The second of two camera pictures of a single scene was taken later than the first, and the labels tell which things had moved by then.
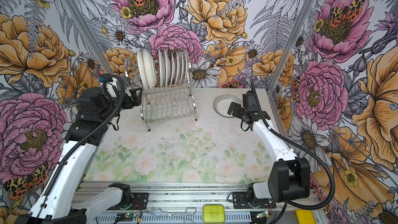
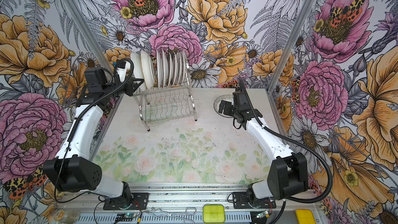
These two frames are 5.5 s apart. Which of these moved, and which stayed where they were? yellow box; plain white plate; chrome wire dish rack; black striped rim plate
Moved: plain white plate
Stayed: yellow box; black striped rim plate; chrome wire dish rack
